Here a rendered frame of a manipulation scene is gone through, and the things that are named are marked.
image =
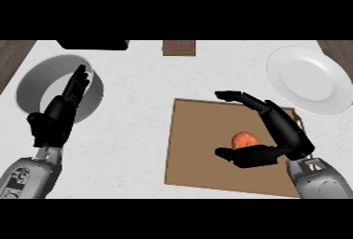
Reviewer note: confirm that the grey metal pot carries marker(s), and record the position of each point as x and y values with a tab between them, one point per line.
50	81

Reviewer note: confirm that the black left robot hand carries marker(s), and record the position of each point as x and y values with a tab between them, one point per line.
55	118

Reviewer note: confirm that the brown wooden tray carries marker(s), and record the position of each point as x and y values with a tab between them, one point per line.
203	149

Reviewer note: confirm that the orange squash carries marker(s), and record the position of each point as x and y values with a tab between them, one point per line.
244	139

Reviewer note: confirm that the brown wooden block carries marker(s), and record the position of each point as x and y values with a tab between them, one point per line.
179	48

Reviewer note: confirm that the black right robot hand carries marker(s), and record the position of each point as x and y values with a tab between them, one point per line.
279	124

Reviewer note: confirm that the black appliance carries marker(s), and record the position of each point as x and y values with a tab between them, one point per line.
93	44

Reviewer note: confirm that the white round plate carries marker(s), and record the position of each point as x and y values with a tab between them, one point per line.
307	79

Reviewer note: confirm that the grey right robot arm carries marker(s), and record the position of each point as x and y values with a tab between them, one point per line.
319	180

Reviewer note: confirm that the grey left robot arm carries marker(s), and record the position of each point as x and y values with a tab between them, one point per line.
30	175

